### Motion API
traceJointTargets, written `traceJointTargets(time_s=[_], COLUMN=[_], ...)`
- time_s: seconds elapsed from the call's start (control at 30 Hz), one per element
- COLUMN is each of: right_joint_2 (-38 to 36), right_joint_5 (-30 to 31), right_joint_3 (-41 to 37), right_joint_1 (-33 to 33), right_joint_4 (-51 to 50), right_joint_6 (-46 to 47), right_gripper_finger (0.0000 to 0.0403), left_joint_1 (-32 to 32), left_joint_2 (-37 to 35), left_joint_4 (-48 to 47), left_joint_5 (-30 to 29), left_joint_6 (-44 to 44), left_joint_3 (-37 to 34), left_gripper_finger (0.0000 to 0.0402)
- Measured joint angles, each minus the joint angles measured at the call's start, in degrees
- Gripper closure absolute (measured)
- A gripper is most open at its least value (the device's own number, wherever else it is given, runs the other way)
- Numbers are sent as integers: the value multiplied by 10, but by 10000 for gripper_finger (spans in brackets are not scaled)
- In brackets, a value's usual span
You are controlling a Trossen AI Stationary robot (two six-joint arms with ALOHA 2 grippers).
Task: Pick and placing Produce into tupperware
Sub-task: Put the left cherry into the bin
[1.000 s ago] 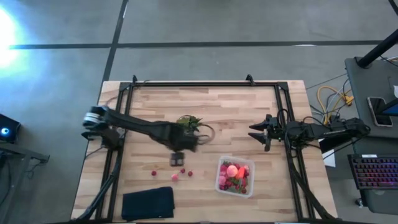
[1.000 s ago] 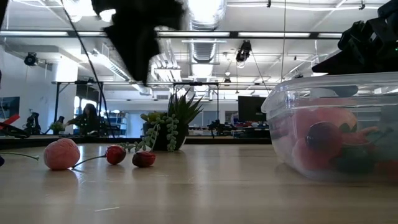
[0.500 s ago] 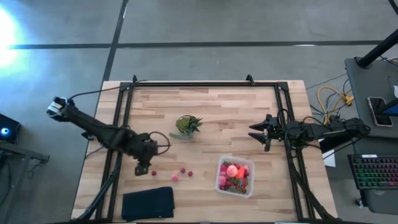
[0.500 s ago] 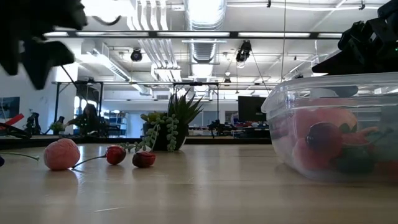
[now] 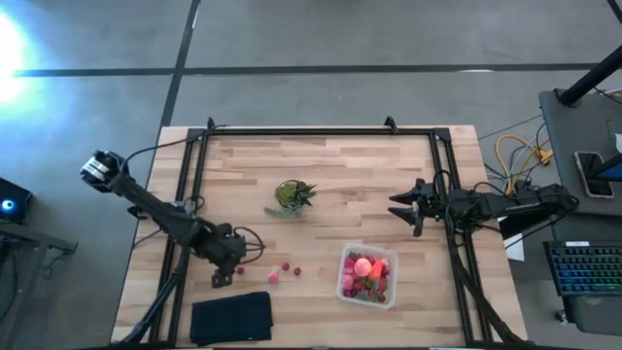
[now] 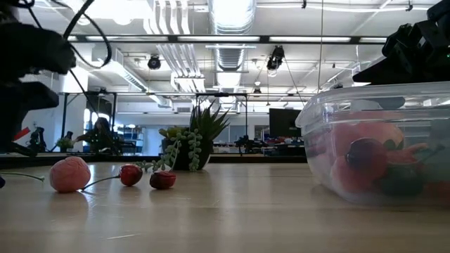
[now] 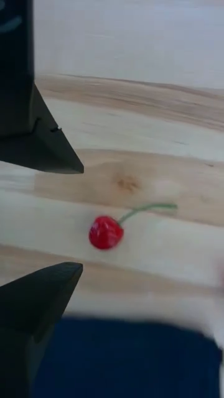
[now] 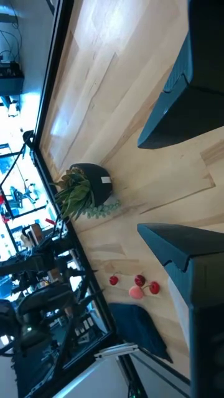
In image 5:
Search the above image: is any clear plastic tupperware container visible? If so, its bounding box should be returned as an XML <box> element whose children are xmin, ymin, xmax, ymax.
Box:
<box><xmin>335</xmin><ymin>242</ymin><xmax>400</xmax><ymax>310</ymax></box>

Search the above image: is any black right camera cable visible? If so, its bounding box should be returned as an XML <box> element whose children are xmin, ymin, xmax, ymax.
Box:
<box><xmin>431</xmin><ymin>168</ymin><xmax>458</xmax><ymax>229</ymax></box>

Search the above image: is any black left camera cable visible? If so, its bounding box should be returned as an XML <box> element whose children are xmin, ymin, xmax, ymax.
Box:
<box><xmin>231</xmin><ymin>225</ymin><xmax>266</xmax><ymax>266</ymax></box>

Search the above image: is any long black arm cable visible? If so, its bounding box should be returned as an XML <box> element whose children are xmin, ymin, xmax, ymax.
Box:
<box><xmin>119</xmin><ymin>123</ymin><xmax>232</xmax><ymax>164</ymax></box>

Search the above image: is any black aluminium rig frame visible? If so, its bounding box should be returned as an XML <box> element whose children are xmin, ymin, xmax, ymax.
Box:
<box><xmin>116</xmin><ymin>116</ymin><xmax>526</xmax><ymax>349</ymax></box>

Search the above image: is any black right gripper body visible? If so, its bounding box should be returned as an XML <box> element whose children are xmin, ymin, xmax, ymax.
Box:
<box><xmin>410</xmin><ymin>177</ymin><xmax>449</xmax><ymax>239</ymax></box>

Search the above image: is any green potted succulent plant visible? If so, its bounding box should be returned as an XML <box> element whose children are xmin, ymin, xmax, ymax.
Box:
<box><xmin>261</xmin><ymin>178</ymin><xmax>320</xmax><ymax>219</ymax></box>

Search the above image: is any black round pole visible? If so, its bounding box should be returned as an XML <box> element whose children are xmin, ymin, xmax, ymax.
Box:
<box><xmin>557</xmin><ymin>44</ymin><xmax>622</xmax><ymax>107</ymax></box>

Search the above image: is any grey metal stand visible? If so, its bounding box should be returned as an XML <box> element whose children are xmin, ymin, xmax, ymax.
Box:
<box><xmin>0</xmin><ymin>217</ymin><xmax>79</xmax><ymax>336</ymax></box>

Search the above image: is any grey desk top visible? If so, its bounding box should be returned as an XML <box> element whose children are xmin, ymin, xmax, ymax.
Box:
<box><xmin>548</xmin><ymin>211</ymin><xmax>622</xmax><ymax>337</ymax></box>

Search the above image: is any black smartphone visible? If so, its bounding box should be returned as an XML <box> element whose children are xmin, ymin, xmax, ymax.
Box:
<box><xmin>573</xmin><ymin>151</ymin><xmax>616</xmax><ymax>200</ymax></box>

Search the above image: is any pink yellow peach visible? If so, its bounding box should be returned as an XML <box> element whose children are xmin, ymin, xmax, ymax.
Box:
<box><xmin>353</xmin><ymin>257</ymin><xmax>374</xmax><ymax>278</ymax></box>

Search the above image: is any yellow cable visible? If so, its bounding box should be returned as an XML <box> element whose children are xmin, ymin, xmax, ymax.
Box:
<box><xmin>494</xmin><ymin>134</ymin><xmax>555</xmax><ymax>191</ymax></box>

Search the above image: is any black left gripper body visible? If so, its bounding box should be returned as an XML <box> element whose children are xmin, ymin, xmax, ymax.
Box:
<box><xmin>207</xmin><ymin>231</ymin><xmax>249</xmax><ymax>277</ymax></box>

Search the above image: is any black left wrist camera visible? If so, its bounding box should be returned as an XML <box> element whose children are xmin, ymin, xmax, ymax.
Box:
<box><xmin>211</xmin><ymin>270</ymin><xmax>234</xmax><ymax>290</ymax></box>

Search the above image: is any grey cart top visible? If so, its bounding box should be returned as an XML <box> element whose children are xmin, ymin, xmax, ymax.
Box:
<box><xmin>537</xmin><ymin>88</ymin><xmax>622</xmax><ymax>218</ymax></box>

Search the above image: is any dark blue folded cloth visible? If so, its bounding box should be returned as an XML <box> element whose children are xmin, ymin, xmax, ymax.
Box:
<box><xmin>189</xmin><ymin>290</ymin><xmax>275</xmax><ymax>347</ymax></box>

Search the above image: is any black camera cable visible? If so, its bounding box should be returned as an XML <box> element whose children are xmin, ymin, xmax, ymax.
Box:
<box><xmin>431</xmin><ymin>168</ymin><xmax>458</xmax><ymax>229</ymax></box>
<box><xmin>231</xmin><ymin>225</ymin><xmax>266</xmax><ymax>266</ymax></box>

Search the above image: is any black device blue light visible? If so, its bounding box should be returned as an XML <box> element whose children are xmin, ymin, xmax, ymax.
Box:
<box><xmin>0</xmin><ymin>177</ymin><xmax>34</xmax><ymax>225</ymax></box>

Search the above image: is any keyboard with rainbow backlight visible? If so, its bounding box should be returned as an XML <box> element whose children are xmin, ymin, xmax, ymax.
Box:
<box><xmin>542</xmin><ymin>240</ymin><xmax>622</xmax><ymax>298</ymax></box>

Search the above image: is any white paper sheet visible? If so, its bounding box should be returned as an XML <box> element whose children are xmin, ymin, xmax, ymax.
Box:
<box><xmin>502</xmin><ymin>232</ymin><xmax>527</xmax><ymax>263</ymax></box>

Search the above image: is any black cart bar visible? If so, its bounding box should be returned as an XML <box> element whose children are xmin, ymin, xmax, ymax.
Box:
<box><xmin>499</xmin><ymin>213</ymin><xmax>560</xmax><ymax>240</ymax></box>

